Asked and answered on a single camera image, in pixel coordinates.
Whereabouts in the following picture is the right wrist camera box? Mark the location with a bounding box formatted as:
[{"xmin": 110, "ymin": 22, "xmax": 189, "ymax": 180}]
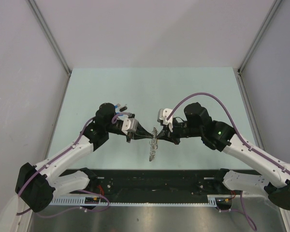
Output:
[{"xmin": 157, "ymin": 108, "xmax": 173, "ymax": 131}]

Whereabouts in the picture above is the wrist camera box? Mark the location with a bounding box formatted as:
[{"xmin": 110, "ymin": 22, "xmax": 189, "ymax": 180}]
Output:
[
  {"xmin": 122, "ymin": 117, "xmax": 139, "ymax": 135},
  {"xmin": 157, "ymin": 108, "xmax": 173, "ymax": 131}
]

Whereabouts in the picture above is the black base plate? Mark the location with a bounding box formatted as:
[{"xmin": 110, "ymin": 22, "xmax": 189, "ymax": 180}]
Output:
[{"xmin": 40, "ymin": 169, "xmax": 273, "ymax": 203}]

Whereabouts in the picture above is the aluminium frame post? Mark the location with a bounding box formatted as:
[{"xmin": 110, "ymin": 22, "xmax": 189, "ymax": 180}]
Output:
[
  {"xmin": 26, "ymin": 0, "xmax": 72, "ymax": 76},
  {"xmin": 237, "ymin": 0, "xmax": 284, "ymax": 74}
]

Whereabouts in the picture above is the black tag key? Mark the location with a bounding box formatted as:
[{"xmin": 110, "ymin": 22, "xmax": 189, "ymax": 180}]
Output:
[{"xmin": 119, "ymin": 106, "xmax": 127, "ymax": 112}]

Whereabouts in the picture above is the left aluminium frame post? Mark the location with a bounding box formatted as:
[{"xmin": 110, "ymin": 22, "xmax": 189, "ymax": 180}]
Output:
[{"xmin": 26, "ymin": 0, "xmax": 72, "ymax": 76}]

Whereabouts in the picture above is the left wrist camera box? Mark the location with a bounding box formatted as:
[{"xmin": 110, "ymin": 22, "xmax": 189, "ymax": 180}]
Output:
[{"xmin": 122, "ymin": 117, "xmax": 139, "ymax": 135}]

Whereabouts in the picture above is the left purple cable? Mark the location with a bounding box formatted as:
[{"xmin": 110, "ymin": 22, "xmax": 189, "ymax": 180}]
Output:
[{"xmin": 16, "ymin": 112, "xmax": 135, "ymax": 219}]

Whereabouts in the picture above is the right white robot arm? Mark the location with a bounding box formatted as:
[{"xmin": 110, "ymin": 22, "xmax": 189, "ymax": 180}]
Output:
[{"xmin": 157, "ymin": 103, "xmax": 290, "ymax": 210}]

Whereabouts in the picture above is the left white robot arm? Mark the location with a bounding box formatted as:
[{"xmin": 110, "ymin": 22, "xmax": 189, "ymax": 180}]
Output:
[{"xmin": 15, "ymin": 103, "xmax": 153, "ymax": 213}]

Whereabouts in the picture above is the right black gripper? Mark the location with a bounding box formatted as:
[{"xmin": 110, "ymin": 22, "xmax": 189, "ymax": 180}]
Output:
[{"xmin": 157, "ymin": 118, "xmax": 203, "ymax": 145}]

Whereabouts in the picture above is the metal disc with keyrings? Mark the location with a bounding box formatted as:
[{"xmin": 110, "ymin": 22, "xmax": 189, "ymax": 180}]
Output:
[{"xmin": 149, "ymin": 127, "xmax": 158, "ymax": 162}]

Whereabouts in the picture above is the white slotted cable duct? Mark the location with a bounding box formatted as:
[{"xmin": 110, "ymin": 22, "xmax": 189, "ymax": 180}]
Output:
[{"xmin": 48, "ymin": 194, "xmax": 235, "ymax": 211}]

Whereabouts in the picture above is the right aluminium frame post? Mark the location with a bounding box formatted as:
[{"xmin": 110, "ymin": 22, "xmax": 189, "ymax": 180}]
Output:
[{"xmin": 237, "ymin": 0, "xmax": 284, "ymax": 74}]

